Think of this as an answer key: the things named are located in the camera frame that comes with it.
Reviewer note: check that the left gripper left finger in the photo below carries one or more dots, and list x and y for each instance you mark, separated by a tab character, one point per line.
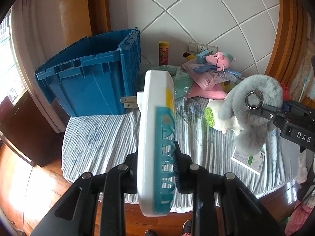
75	212

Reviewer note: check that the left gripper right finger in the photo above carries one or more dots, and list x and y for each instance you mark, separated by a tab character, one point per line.
221	199

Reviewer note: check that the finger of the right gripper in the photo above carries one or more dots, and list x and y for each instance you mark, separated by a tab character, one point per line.
270	113

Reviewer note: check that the grey fluffy bunny keychain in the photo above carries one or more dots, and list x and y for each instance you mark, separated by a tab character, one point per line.
249	95

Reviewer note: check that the white green book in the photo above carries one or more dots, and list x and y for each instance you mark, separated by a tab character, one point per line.
252	163

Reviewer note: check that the white plush green mane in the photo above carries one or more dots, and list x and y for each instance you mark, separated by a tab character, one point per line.
212	120

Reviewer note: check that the white teal plug-in device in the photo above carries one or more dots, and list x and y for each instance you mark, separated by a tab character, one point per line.
156	143

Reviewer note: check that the red plastic bag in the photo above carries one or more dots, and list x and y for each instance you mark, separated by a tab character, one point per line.
286	95

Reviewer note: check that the large pink plush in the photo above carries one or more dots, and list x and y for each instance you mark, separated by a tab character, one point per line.
215	93

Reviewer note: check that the striped bed sheet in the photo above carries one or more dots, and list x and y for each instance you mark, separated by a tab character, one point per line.
99	143

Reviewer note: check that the pink pig plush teal hat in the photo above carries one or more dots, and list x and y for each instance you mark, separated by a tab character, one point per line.
221	60

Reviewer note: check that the teal small box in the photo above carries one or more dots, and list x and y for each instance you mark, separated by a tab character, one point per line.
201	57

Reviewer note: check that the teal cushion in plastic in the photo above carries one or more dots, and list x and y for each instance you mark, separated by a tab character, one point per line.
179	81

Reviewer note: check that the yellow black toy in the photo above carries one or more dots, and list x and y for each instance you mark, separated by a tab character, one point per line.
188	56

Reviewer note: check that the dark wooden nightstand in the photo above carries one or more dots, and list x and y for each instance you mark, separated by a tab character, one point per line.
27	129

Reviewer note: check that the blue plastic storage crate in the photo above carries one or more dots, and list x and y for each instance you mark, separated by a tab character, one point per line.
91	76

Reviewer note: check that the red yellow chips can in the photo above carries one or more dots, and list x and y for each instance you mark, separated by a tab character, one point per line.
163	52

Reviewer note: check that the white curtain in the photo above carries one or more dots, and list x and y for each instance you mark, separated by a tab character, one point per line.
37	36

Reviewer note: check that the white wall sockets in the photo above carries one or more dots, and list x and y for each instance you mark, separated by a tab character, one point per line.
197	48

